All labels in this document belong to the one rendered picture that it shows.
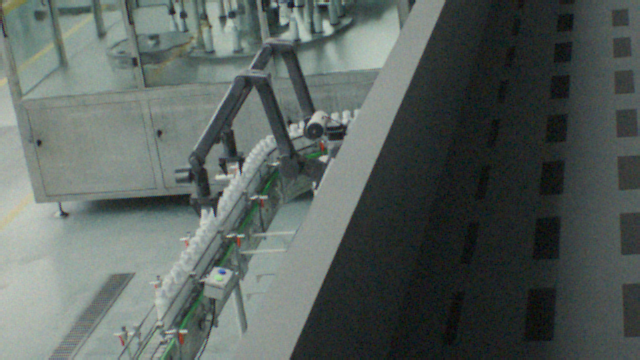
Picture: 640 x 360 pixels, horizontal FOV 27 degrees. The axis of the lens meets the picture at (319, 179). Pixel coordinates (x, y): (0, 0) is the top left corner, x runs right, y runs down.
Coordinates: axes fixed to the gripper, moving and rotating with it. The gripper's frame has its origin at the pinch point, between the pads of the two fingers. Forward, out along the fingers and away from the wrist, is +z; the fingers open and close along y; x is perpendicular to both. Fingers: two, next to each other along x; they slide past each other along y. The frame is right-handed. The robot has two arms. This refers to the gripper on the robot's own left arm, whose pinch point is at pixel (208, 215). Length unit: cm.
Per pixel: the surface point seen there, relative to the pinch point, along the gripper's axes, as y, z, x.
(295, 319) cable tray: 173, -181, -455
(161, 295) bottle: -14.4, 20.9, -28.0
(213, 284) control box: 0.9, 25.3, -10.5
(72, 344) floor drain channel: -153, 136, 154
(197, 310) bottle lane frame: -9.8, 38.8, -5.9
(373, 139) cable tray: 172, -181, -445
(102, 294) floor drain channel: -159, 136, 219
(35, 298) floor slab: -203, 136, 217
